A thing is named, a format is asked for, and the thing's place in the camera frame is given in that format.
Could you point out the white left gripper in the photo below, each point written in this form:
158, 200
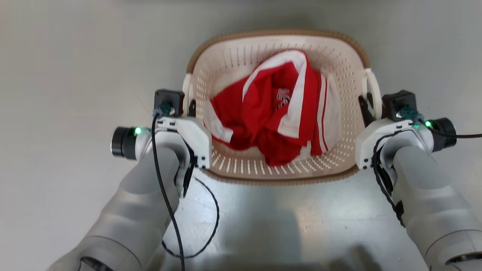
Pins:
192, 131

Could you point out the beige plastic laundry basket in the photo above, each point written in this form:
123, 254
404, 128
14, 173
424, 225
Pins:
241, 60

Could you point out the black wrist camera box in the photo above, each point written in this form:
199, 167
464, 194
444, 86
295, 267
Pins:
168, 101
399, 103

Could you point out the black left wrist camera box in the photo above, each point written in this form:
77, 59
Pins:
168, 101

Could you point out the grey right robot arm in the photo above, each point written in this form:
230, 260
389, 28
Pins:
429, 195

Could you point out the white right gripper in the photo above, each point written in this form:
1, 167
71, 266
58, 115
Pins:
371, 139

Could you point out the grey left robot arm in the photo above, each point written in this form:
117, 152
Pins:
128, 210

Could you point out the red and white garment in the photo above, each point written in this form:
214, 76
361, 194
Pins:
263, 116

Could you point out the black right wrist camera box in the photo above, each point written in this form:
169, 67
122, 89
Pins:
399, 103

